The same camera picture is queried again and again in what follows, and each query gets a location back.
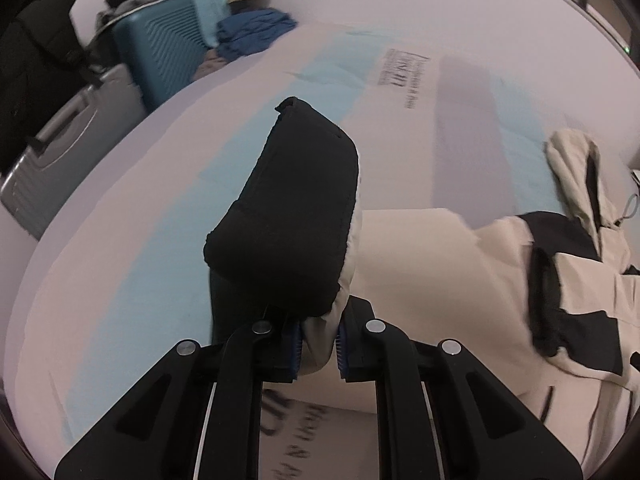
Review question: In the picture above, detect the cream and black hooded jacket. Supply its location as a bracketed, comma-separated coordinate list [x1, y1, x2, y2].
[204, 98, 639, 479]

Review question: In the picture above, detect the folded dark blue garment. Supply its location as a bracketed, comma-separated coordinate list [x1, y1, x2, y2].
[216, 8, 297, 62]

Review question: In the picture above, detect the striped pastel bed sheet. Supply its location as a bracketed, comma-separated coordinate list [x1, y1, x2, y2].
[4, 24, 582, 474]

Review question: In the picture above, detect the teal hard-shell suitcase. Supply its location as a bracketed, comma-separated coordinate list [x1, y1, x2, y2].
[112, 0, 207, 112]

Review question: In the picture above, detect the black bag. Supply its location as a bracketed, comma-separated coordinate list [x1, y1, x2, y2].
[1, 0, 92, 174]

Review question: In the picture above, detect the light blue folded cloth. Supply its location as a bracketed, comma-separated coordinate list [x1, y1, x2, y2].
[191, 0, 230, 49]

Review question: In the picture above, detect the grey hard-shell suitcase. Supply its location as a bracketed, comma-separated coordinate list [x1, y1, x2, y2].
[1, 64, 146, 240]

